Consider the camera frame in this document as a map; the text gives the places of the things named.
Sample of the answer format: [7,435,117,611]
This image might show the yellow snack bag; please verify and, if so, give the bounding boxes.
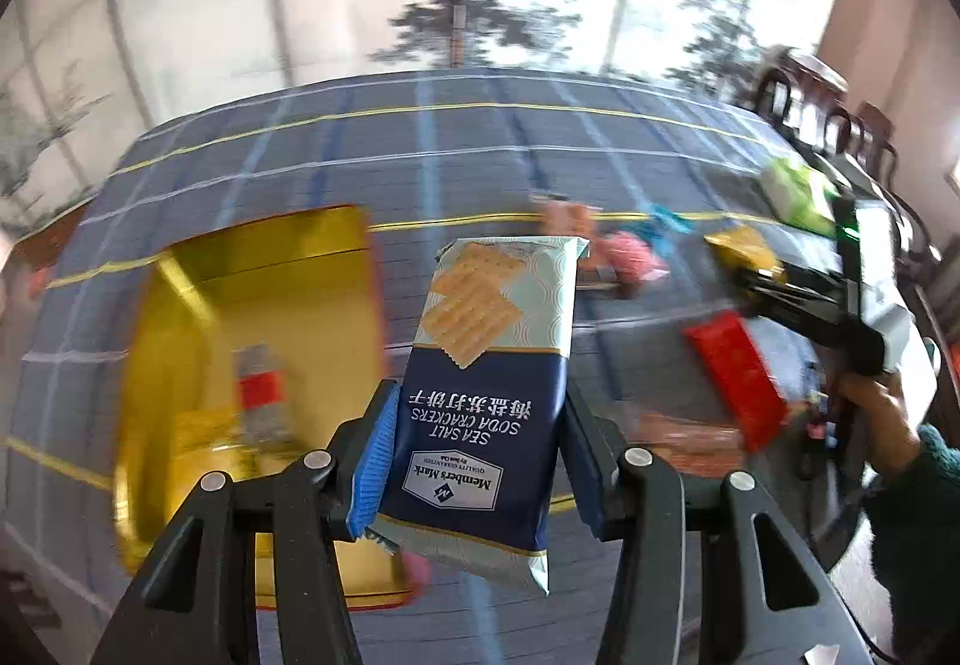
[704,225,788,284]

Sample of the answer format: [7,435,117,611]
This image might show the red snack packet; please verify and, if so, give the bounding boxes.
[683,311,788,454]

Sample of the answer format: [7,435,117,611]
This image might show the clear orange snack bag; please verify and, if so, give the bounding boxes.
[626,411,747,479]

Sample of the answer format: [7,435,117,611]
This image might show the grey stick pack red band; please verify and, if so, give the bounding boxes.
[231,344,295,446]

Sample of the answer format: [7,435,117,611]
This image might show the blue soda cracker pack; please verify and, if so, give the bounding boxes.
[373,236,586,594]

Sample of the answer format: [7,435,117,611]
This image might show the teal sleeve forearm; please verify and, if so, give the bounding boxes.
[866,425,958,663]

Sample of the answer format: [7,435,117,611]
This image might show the clear bag orange snacks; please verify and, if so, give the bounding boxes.
[530,194,601,259]

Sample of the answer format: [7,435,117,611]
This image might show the person right hand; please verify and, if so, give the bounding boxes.
[836,372,921,480]

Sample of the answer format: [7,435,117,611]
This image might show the teal small wrapper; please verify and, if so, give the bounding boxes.
[649,206,692,238]

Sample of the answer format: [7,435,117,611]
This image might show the green tissue pack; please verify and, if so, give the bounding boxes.
[760,155,838,238]

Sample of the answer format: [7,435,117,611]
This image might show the pink patterned small packet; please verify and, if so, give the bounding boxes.
[596,230,670,298]

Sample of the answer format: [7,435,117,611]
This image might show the dark wooden chair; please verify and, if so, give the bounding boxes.
[748,44,960,375]

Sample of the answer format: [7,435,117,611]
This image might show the red gold toffee tin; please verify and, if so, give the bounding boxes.
[114,206,391,571]

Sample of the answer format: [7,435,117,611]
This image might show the plaid blue grey tablecloth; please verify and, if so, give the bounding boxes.
[0,67,932,665]

